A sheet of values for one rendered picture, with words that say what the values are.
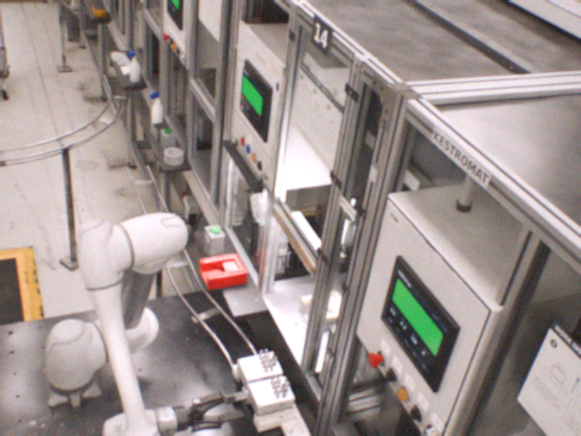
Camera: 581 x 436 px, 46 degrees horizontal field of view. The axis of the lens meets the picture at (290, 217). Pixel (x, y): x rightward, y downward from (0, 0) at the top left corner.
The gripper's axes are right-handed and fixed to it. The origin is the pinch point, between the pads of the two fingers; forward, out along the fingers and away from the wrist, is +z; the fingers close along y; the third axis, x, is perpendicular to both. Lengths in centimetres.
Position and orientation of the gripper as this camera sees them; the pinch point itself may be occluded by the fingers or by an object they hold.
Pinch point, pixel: (237, 406)
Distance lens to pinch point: 225.2
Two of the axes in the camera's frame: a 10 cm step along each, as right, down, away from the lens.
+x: -3.6, -5.6, 7.5
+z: 9.3, -1.1, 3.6
